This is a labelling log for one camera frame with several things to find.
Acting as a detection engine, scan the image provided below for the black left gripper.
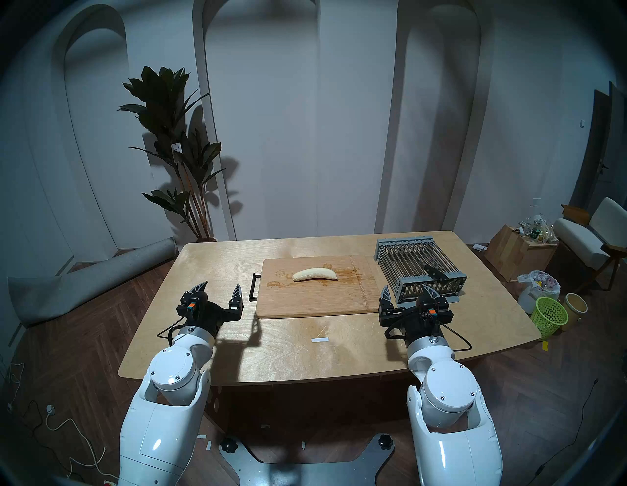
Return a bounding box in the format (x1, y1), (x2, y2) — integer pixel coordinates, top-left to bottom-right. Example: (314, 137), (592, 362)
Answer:
(184, 281), (244, 339)

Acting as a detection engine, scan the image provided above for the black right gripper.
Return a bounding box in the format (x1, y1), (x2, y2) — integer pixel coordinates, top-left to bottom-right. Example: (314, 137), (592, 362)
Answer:
(379, 283), (444, 343)

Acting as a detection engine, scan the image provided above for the peeled pale banana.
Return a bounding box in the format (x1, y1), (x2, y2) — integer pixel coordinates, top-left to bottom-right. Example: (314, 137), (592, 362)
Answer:
(292, 267), (338, 282)

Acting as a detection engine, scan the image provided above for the grey metal roller knife rack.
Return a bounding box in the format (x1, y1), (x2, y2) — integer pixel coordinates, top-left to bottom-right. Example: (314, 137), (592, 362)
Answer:
(374, 236), (467, 307)

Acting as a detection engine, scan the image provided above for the light wooden box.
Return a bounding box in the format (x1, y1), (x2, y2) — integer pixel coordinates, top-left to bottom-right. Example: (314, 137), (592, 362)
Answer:
(485, 225), (559, 282)

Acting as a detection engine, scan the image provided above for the white plastic bag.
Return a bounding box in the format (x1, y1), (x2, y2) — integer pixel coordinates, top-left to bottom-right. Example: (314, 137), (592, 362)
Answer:
(518, 270), (561, 314)

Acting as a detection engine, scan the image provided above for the rolled grey carpet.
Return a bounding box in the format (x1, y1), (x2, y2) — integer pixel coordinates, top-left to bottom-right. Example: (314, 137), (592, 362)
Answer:
(7, 238), (179, 328)

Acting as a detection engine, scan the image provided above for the green mesh waste basket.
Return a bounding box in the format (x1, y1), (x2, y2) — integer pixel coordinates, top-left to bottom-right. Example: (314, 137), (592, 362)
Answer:
(531, 296), (569, 340)

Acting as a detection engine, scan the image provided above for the clear bag of items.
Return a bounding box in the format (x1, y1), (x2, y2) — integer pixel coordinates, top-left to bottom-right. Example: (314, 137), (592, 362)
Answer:
(518, 214), (559, 244)

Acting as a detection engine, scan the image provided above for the beige round bucket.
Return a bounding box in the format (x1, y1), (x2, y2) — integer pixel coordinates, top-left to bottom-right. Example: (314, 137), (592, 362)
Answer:
(563, 293), (588, 330)

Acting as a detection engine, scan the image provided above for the white cushioned wooden armchair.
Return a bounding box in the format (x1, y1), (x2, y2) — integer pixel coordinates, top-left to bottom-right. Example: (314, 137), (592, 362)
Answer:
(553, 197), (627, 290)

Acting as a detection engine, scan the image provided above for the tall green potted plant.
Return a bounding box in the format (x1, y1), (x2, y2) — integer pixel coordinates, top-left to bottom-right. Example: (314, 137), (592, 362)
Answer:
(118, 66), (226, 243)

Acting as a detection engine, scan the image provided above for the dark grey door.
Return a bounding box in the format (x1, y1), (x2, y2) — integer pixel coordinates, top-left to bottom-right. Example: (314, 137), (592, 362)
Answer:
(571, 81), (627, 216)

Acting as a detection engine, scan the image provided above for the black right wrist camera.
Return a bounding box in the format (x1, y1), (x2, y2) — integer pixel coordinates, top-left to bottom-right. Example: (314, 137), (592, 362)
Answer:
(415, 295), (450, 324)

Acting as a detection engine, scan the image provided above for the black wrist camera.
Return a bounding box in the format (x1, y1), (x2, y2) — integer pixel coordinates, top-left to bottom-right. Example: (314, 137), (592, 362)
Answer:
(415, 295), (450, 324)
(177, 292), (202, 318)

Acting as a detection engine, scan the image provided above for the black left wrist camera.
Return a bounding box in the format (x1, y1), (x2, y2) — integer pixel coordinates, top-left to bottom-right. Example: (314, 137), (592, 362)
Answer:
(177, 292), (202, 318)

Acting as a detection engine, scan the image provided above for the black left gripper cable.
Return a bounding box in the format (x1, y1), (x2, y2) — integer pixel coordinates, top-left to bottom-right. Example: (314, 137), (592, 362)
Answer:
(157, 317), (189, 348)

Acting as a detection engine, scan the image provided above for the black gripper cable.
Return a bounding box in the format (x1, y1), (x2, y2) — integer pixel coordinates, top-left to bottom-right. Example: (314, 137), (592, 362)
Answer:
(157, 317), (189, 348)
(438, 323), (473, 352)

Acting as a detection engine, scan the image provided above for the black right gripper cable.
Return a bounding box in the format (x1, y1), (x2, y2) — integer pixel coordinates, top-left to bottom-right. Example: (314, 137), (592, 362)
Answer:
(438, 323), (473, 352)

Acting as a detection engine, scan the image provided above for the wooden cutting board black handle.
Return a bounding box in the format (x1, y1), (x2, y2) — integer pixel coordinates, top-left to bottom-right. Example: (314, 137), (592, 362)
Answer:
(248, 255), (385, 319)

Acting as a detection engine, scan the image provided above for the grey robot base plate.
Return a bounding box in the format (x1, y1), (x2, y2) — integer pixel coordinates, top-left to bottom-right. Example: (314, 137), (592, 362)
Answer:
(219, 434), (395, 486)

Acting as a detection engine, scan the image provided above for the white floor cable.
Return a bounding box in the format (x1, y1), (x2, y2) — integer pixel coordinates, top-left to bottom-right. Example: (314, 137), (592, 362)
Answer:
(44, 404), (121, 483)

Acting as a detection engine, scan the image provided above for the black floor cable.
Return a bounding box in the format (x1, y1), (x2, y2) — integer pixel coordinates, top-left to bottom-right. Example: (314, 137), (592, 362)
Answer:
(534, 377), (601, 478)

